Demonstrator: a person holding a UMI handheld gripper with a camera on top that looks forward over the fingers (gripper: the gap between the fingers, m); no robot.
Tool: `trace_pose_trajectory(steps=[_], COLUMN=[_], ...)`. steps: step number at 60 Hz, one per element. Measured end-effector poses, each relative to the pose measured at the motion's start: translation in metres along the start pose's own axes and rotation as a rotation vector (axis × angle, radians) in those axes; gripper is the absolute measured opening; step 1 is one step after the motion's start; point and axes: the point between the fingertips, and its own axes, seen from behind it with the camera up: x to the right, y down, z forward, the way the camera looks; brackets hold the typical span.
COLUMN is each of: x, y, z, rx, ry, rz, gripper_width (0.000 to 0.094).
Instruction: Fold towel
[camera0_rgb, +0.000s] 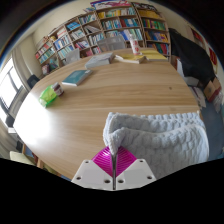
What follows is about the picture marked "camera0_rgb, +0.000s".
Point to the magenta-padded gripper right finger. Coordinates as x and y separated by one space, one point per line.
128 168

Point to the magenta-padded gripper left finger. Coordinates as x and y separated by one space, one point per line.
100 168

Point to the light grey waffle towel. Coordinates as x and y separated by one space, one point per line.
163 140

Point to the green packet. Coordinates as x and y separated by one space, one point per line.
47 96

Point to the small dark-lidded jar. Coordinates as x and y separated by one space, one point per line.
58 89

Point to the teal book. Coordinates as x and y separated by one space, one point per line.
76 77

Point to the white box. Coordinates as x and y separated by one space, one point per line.
190 80

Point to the grey book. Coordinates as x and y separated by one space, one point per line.
99 60

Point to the grey chair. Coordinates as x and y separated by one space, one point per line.
72 56
111 44

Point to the brown cardboard box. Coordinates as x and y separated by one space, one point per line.
212 89

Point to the window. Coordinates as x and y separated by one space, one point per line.
8 86

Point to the white bottle with red label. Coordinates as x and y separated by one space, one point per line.
135 45

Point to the black cloth cover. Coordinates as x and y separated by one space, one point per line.
191 55

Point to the wooden bookshelf unit with books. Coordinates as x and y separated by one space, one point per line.
110 25

